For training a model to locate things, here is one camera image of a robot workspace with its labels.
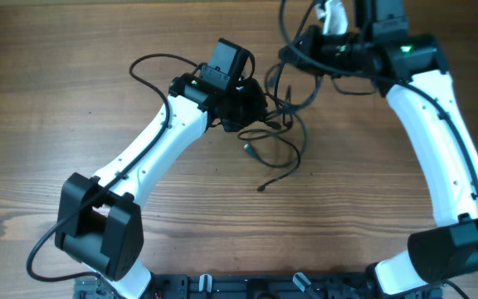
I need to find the black USB cable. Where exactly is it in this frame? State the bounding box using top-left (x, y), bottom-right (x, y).
top-left (238, 82), bottom-right (309, 193)

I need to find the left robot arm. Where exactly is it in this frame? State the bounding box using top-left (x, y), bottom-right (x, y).
top-left (55, 38), bottom-right (267, 298)

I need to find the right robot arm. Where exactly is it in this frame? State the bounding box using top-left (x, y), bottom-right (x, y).
top-left (279, 1), bottom-right (478, 298)

